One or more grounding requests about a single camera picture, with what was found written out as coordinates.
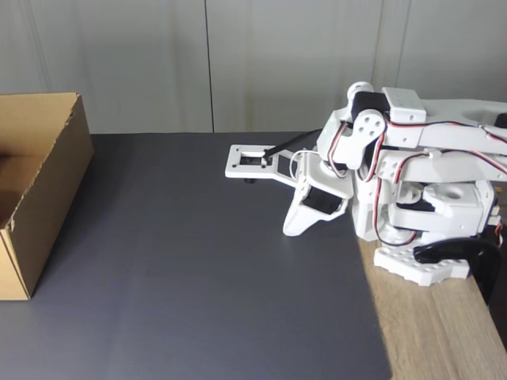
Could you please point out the brown cardboard box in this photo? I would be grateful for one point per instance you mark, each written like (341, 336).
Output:
(59, 190)

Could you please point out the dark grey table mat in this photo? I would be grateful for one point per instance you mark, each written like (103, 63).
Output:
(198, 297)

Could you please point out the black table clamp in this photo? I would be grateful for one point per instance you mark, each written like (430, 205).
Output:
(475, 253)

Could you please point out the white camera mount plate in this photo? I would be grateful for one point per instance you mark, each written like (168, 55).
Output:
(233, 170)

